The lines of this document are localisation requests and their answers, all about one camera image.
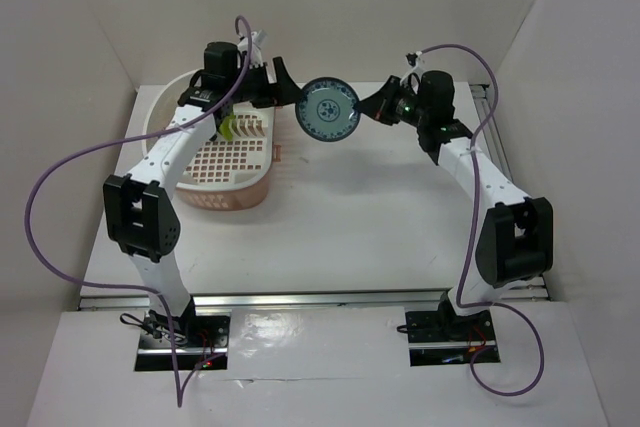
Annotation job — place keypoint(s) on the aluminium rail frame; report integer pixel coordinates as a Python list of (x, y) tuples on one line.
[(364, 221)]

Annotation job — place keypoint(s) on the white pink dish rack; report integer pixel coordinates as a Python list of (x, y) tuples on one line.
[(194, 163)]

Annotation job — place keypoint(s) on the blue white patterned plate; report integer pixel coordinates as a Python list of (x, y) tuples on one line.
[(326, 110)]

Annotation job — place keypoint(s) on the green plate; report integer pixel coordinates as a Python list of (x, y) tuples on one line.
[(226, 128)]

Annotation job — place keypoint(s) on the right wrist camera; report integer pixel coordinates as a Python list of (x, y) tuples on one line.
[(415, 67)]

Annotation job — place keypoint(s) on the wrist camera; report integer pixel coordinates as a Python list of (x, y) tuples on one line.
[(258, 38), (415, 67)]

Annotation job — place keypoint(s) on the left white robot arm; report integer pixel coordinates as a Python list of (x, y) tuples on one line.
[(140, 216)]

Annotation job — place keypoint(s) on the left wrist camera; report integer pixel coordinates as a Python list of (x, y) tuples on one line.
[(258, 38)]

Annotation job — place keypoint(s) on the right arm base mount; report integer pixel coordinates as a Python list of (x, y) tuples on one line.
[(433, 342)]

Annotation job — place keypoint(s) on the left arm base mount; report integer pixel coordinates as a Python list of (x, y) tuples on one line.
[(208, 345)]

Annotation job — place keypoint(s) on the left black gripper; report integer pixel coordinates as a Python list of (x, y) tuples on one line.
[(287, 91)]

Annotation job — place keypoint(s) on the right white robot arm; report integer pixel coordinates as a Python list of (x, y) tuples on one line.
[(512, 241)]

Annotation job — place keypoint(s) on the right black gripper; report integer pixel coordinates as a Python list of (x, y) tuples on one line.
[(378, 105)]

